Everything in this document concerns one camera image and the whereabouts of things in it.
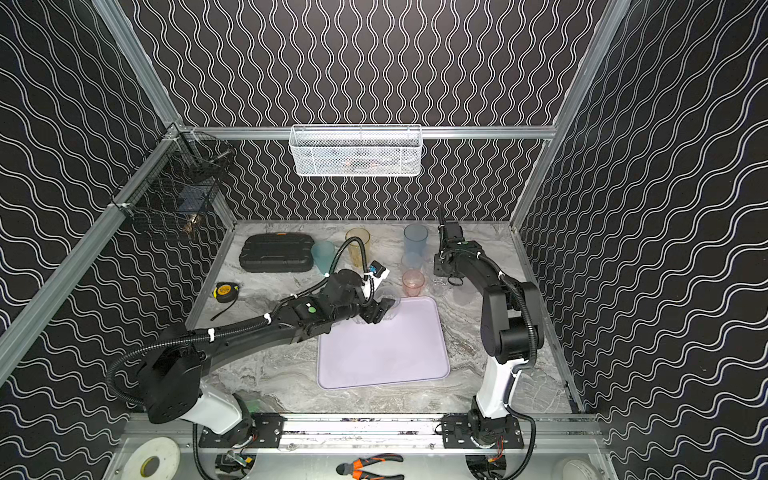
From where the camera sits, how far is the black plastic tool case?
3.36 ft

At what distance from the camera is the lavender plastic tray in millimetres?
846

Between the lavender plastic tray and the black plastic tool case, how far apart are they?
306mm
